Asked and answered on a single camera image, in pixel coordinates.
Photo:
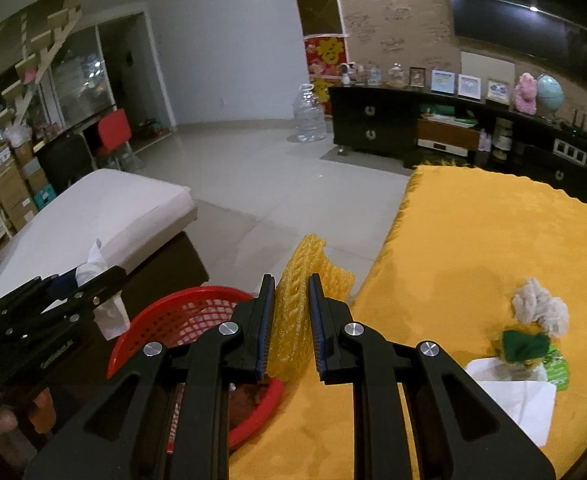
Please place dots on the black router with antennas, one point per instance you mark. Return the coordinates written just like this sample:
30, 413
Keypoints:
581, 132

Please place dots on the beige wall panel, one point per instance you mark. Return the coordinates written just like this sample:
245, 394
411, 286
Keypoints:
488, 65

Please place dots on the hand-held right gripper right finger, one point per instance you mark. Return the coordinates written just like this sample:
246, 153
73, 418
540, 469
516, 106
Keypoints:
317, 342

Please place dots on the yellow foam fruit net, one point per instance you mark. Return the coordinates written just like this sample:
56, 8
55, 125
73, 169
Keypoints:
293, 310

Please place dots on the person's left hand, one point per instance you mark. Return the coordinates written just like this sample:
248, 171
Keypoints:
41, 410

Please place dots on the red chair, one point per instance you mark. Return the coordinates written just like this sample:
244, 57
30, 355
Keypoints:
114, 132

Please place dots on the pink plush toy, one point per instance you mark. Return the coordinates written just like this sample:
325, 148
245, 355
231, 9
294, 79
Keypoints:
525, 92

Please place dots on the pale blue desk globe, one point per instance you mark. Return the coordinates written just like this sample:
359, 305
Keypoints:
550, 92

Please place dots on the stack of cardboard boxes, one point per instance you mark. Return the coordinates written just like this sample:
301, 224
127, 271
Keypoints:
16, 185

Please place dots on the clear large water bottle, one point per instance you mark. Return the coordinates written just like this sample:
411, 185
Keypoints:
307, 115

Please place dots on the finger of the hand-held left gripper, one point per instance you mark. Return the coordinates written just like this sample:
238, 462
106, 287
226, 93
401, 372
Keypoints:
48, 287
58, 317

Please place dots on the light wooden shelf rack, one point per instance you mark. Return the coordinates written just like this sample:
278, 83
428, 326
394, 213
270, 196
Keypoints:
48, 55

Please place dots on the crumpled greyish white tissue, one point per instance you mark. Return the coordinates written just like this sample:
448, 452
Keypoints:
541, 307

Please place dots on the white switch panel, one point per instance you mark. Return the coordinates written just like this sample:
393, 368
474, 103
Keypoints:
570, 152

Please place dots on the white framed blue picture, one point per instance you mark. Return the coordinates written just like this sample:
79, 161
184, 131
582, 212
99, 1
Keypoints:
497, 91
469, 86
443, 82

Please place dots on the dark green crumpled wrapper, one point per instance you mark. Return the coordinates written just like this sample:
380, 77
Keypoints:
523, 346

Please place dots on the yellow fringed tablecloth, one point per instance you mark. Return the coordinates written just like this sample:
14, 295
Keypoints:
473, 240

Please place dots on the dark framed small picture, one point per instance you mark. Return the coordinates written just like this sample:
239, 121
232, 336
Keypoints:
417, 78

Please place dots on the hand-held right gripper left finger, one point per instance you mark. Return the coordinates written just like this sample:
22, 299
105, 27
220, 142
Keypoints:
262, 355

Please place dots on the white paper tissue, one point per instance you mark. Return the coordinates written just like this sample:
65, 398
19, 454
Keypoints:
113, 322

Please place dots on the red and yellow wall poster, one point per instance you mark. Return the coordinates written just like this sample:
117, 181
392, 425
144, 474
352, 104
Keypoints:
326, 55

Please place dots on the white cushioned sofa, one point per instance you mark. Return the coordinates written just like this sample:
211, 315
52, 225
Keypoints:
103, 215

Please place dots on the red plastic mesh basket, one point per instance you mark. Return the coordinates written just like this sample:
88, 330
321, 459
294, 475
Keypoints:
193, 305

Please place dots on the black television cabinet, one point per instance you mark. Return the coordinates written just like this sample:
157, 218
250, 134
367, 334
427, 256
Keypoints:
373, 120

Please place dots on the black wall television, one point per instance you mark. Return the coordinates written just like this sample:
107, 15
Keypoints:
533, 20

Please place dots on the light green plastic wrapper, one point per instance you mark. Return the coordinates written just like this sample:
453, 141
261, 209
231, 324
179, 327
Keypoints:
557, 367

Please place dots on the small white robot toy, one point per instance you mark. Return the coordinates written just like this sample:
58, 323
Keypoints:
346, 74

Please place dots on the white paper sheet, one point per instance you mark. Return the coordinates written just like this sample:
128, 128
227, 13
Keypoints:
518, 400

